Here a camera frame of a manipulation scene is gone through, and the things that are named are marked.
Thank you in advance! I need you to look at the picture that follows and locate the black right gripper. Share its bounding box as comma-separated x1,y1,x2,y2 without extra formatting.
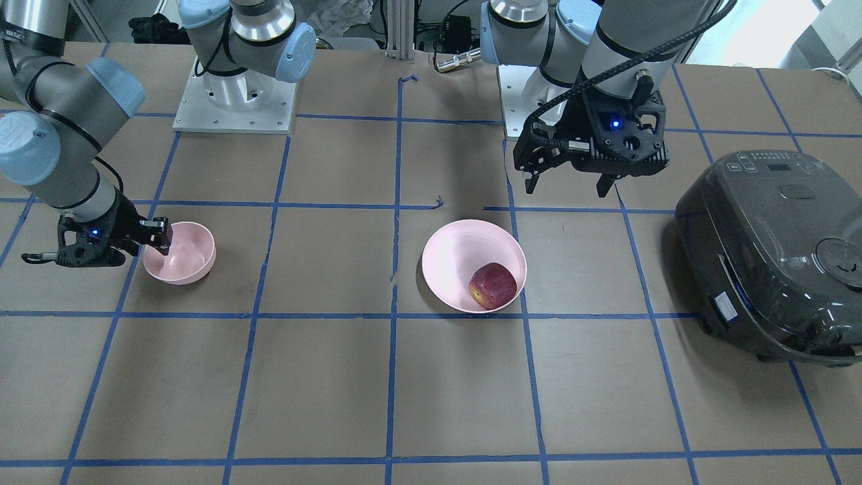
22,199,173,268

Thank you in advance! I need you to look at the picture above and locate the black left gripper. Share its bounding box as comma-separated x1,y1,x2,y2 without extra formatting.
513,87,670,197

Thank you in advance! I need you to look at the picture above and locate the small pink bowl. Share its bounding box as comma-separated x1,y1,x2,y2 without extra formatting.
141,222,218,285

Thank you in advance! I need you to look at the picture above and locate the red apple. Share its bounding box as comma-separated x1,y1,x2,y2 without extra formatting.
468,262,518,311

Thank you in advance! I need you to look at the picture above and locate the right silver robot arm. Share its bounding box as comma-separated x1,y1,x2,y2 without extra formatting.
2,1,317,268

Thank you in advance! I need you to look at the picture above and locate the pink plate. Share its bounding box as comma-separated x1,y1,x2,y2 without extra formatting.
421,219,527,314

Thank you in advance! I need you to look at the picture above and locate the dark grey rice cooker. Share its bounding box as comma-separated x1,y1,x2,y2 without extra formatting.
676,150,861,366

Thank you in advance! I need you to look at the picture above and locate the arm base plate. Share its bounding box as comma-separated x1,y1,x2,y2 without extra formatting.
498,65,569,141
172,59,298,135

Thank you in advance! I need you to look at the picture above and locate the aluminium frame post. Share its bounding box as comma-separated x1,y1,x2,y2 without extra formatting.
381,0,418,63

